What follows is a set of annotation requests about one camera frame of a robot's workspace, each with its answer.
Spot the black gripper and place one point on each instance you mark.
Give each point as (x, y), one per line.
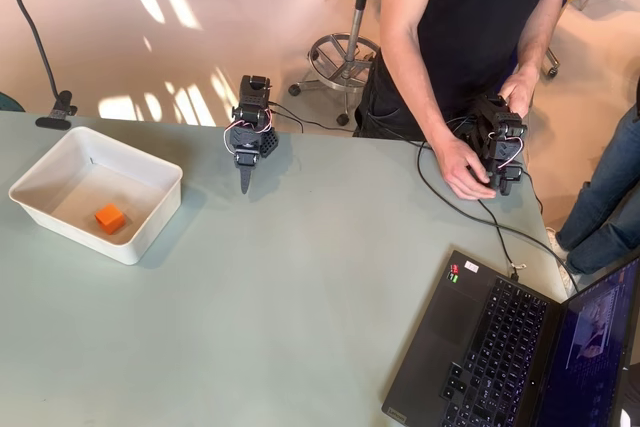
(246, 159)

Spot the orange cube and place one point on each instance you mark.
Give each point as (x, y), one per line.
(110, 219)

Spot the black leader arm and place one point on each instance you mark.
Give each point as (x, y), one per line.
(502, 147)

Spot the person's left forearm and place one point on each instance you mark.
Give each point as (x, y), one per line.
(542, 32)

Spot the person's right forearm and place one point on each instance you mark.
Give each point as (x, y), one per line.
(420, 87)

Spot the black follower robot arm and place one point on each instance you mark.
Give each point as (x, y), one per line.
(252, 97)

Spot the white plastic bin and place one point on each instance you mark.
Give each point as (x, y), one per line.
(145, 187)

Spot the person's right hand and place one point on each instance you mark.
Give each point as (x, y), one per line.
(462, 169)

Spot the person's left hand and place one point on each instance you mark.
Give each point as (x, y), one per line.
(520, 89)

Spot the metal stool with dark seat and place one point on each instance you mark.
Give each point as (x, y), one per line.
(357, 17)

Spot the teal chair edge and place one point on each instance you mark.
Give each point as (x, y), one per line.
(7, 103)

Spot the person in black t-shirt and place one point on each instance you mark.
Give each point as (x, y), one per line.
(465, 22)

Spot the dark grey laptop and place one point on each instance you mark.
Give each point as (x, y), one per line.
(500, 337)

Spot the person in blue jeans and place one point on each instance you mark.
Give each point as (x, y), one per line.
(600, 207)

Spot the black gooseneck camera mount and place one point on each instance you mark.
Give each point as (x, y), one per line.
(62, 103)

